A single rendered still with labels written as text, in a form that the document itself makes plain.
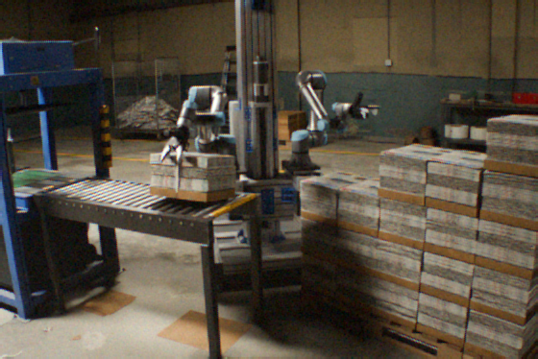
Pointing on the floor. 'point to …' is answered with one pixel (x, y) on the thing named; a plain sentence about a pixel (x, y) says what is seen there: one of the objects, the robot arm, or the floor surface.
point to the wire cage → (147, 107)
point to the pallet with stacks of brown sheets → (289, 122)
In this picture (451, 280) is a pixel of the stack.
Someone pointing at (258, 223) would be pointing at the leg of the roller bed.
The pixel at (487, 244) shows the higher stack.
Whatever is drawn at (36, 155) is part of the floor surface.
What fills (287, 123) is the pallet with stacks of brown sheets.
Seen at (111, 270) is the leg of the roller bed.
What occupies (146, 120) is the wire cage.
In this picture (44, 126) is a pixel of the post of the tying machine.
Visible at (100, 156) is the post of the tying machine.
